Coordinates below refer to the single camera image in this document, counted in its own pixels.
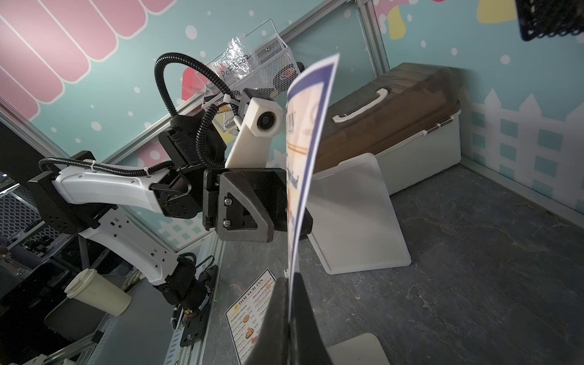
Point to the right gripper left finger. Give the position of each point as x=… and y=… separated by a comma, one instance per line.
x=272, y=346

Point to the black tape roll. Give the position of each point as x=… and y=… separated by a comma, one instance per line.
x=285, y=77

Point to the clear plastic labelled bag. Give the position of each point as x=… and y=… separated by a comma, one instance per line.
x=234, y=64

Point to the brown lid storage box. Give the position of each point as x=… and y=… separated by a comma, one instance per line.
x=407, y=118

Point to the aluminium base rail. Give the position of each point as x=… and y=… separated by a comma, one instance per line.
x=152, y=331

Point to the white menu stand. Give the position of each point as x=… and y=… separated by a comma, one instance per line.
x=355, y=227
x=364, y=349

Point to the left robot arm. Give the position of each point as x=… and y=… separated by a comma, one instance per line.
x=80, y=196

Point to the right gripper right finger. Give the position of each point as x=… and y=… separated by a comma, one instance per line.
x=306, y=345

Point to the dim sum menu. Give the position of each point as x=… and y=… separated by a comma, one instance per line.
x=246, y=315
x=307, y=105

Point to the white paper cup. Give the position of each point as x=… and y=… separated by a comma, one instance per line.
x=93, y=289

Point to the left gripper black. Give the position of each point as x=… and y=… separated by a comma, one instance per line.
x=245, y=204

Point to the black mesh wall basket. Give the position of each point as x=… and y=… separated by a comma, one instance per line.
x=549, y=18

